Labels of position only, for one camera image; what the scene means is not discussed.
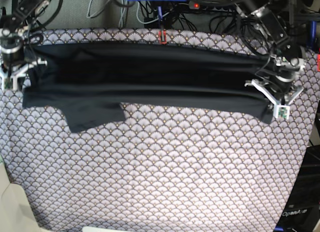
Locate black OpenArm box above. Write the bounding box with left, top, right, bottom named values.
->
left=274, top=145, right=320, bottom=231

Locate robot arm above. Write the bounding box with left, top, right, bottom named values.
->
left=0, top=0, right=63, bottom=76
left=227, top=0, right=306, bottom=95

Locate orange and black clamp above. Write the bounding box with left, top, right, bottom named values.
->
left=158, top=29, right=167, bottom=44

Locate black power strip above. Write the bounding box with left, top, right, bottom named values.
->
left=187, top=1, right=222, bottom=10

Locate beige plastic bin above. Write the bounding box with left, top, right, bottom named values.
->
left=0, top=161, right=41, bottom=231

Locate orange clamp right edge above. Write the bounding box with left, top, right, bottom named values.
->
left=317, top=54, right=320, bottom=72

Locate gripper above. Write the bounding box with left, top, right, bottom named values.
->
left=264, top=56, right=306, bottom=97
left=0, top=37, right=26, bottom=72

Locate black T-shirt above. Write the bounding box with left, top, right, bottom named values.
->
left=22, top=43, right=272, bottom=133

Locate blue clamp right edge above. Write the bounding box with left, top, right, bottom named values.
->
left=307, top=21, right=317, bottom=49

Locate patterned fan-print tablecloth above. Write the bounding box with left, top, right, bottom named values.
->
left=0, top=28, right=320, bottom=232

